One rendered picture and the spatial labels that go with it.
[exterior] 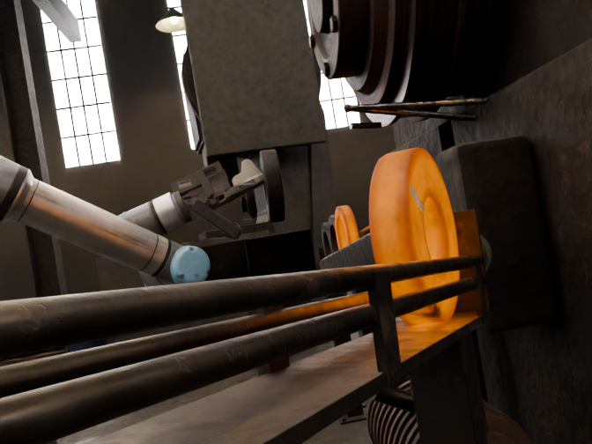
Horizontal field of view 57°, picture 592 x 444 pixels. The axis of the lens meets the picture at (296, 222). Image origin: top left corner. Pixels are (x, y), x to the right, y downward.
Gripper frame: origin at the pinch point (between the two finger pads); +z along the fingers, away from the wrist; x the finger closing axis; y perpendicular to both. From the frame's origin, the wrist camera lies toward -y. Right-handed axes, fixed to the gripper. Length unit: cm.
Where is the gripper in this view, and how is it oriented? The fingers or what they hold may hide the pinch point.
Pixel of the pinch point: (270, 177)
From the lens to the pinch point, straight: 116.2
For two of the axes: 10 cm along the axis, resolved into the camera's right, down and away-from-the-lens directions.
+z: 9.0, -4.2, 1.0
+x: -0.9, 0.5, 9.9
